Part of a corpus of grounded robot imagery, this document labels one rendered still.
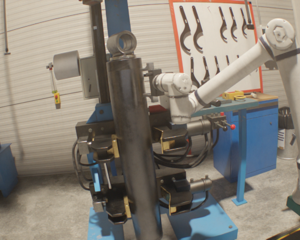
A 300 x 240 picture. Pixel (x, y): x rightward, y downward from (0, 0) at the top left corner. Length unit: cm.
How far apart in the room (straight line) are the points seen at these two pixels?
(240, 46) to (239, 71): 295
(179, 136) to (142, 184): 39
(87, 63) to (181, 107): 142
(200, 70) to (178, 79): 268
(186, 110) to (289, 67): 51
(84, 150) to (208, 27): 278
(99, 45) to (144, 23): 183
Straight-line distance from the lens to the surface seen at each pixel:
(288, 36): 89
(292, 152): 353
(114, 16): 196
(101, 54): 185
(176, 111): 108
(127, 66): 143
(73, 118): 362
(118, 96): 145
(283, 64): 92
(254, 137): 291
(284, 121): 334
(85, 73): 234
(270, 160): 318
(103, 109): 176
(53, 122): 369
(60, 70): 236
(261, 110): 288
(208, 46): 378
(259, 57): 108
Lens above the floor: 143
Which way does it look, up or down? 12 degrees down
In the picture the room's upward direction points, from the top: 7 degrees counter-clockwise
